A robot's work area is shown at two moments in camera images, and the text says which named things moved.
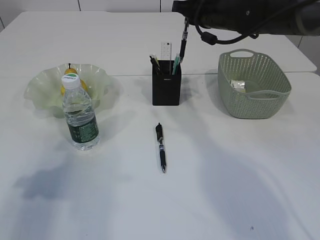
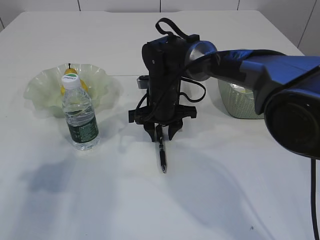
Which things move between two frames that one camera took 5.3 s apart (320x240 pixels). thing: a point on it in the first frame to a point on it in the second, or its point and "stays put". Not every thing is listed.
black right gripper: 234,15 to 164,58
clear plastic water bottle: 79,114 stays put
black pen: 159,133 stays put
